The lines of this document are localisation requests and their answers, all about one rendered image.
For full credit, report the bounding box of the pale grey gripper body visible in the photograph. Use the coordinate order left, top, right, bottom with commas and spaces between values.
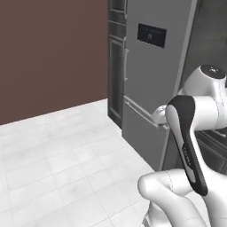
152, 105, 170, 129

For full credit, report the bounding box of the grey fridge lower drawer front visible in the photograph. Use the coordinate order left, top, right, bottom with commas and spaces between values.
121, 95, 178, 172

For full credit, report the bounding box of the grey fridge upper door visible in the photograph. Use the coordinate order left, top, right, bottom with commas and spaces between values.
123, 0, 199, 119

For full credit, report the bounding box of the grey fridge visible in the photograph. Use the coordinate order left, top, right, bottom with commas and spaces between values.
121, 0, 200, 172

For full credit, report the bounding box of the tall dark grey cupboard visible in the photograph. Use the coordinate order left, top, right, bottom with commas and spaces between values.
106, 0, 129, 129

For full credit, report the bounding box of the horizontal silver fridge drawer handle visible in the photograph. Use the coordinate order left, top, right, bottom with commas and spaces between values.
123, 96, 167, 129

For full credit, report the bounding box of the vertical silver fridge door handle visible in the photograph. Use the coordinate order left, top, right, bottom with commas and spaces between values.
123, 48, 130, 82

